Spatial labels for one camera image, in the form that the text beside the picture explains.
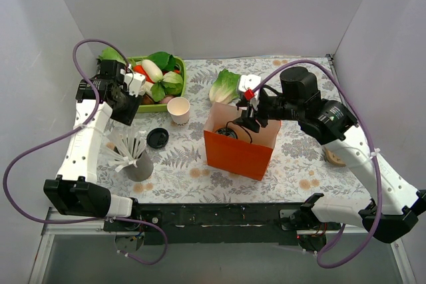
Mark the brown cardboard cup carrier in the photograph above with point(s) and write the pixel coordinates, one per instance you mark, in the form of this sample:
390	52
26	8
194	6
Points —
333	159

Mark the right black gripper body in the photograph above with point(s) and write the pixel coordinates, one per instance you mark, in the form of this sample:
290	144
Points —
254	115

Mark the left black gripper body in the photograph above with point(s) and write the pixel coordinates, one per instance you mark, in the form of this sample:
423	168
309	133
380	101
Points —
128	111

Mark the loose green lettuce head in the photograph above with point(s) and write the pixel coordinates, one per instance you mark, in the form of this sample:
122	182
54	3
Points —
224	88

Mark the orange carrot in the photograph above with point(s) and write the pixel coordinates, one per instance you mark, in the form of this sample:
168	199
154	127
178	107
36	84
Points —
139	69

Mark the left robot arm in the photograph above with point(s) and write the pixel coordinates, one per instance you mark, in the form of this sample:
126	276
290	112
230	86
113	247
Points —
75	190

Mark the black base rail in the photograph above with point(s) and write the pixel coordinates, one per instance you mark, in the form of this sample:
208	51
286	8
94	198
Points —
227	223

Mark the green vegetable tray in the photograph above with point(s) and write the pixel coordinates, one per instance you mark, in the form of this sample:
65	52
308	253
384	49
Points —
148	104

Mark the grey straw holder cup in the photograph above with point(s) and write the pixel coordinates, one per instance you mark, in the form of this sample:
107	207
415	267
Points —
142	170

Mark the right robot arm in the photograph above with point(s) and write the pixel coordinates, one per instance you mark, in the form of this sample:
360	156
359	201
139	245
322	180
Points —
394	205

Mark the purple onion in tray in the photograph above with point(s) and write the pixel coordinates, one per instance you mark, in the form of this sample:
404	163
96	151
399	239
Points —
166	99

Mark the green bok choy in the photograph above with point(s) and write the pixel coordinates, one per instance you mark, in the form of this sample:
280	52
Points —
172	82

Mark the white radish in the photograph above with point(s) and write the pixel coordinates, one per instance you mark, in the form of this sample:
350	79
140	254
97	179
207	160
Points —
152	70

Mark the napa cabbage green white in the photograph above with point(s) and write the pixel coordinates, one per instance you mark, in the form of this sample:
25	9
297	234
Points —
111	54

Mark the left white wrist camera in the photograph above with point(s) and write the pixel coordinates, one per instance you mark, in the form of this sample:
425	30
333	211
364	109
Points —
135	83

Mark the black plastic cup lid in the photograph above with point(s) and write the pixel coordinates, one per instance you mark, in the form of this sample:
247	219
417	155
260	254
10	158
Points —
228	132

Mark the orange paper bag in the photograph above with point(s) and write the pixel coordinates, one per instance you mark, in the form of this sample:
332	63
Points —
249	155

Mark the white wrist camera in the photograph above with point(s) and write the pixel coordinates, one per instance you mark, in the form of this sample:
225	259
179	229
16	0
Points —
246	85
135	83

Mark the floral table mat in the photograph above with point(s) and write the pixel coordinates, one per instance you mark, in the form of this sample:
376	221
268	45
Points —
298	166

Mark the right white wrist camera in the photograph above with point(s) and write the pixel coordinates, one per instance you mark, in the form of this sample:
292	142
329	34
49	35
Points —
246	85

